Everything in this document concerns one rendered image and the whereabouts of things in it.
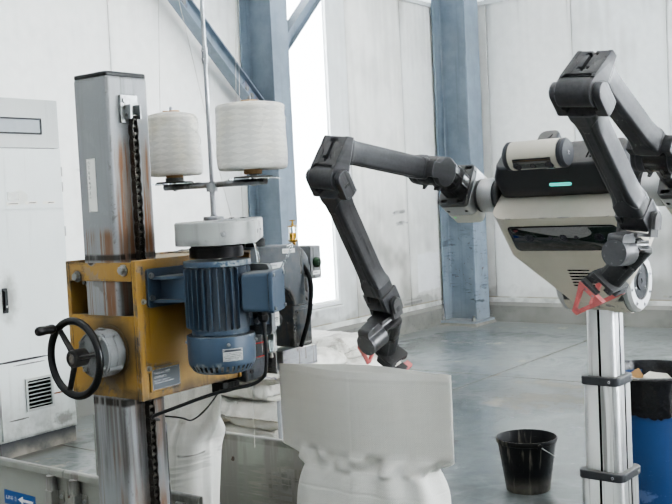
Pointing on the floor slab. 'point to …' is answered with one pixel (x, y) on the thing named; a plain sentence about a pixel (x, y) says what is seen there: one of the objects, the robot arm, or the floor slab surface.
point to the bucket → (527, 460)
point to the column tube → (110, 471)
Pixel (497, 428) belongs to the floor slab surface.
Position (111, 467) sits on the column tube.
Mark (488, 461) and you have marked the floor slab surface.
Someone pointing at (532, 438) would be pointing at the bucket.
